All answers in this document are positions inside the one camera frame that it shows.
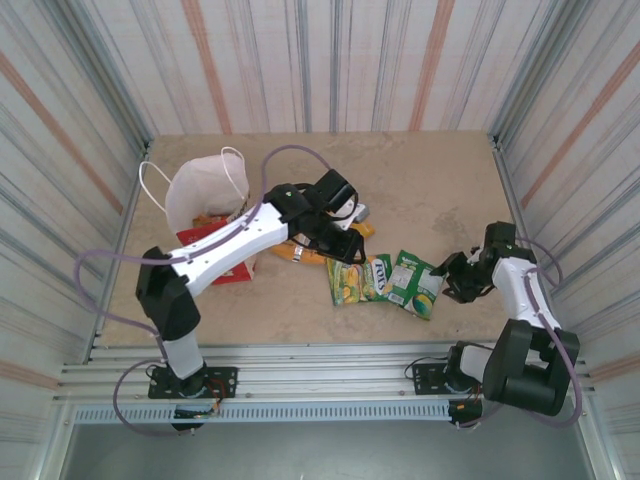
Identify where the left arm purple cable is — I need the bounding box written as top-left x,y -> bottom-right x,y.
73,144 -> 332,437

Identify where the dark green snack bag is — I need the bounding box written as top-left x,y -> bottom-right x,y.
387,249 -> 446,322

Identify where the orange-brown long snack packet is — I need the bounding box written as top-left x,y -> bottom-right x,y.
271,238 -> 331,267

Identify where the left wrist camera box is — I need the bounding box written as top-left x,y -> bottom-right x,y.
327,202 -> 362,232

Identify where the yellow snack packet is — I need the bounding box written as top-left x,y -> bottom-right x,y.
349,204 -> 377,238

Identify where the slotted grey cable tray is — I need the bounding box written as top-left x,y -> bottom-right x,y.
72,402 -> 454,427

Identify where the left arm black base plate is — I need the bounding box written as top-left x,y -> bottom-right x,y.
148,366 -> 239,400

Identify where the green yellow Fox's candy bag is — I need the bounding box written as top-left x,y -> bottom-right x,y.
325,253 -> 394,307

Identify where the aluminium mounting rail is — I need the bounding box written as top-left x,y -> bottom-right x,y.
53,341 -> 599,407

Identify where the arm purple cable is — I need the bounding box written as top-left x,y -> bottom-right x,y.
457,237 -> 584,430
73,144 -> 332,437

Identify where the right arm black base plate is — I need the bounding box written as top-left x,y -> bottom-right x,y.
412,361 -> 504,396

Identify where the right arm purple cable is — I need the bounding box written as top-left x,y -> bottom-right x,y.
457,237 -> 584,430

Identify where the red white paper bag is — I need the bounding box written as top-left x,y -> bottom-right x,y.
138,145 -> 262,287

